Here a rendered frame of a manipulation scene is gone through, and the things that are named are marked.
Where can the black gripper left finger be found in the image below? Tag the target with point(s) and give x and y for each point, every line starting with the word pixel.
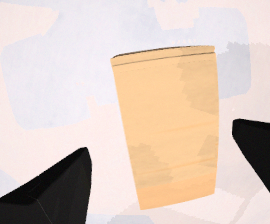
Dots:
pixel 58 195

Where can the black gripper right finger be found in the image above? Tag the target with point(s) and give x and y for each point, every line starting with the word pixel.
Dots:
pixel 253 139

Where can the tan triangular block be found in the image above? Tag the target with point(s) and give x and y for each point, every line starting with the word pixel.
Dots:
pixel 170 113
pixel 148 54

